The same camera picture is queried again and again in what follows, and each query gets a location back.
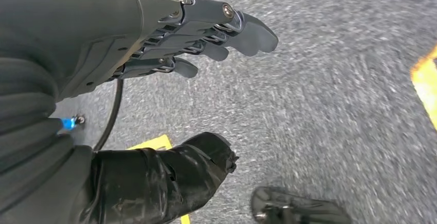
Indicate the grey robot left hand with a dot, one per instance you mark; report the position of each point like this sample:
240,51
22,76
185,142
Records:
85,28

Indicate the blue shelf rack on casters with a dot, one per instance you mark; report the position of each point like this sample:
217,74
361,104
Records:
69,123

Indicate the black robot left foot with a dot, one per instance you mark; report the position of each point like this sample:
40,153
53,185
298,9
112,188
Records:
300,208

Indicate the crumpled yellow floor tape square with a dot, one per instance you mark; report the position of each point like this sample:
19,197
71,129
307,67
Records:
426,86

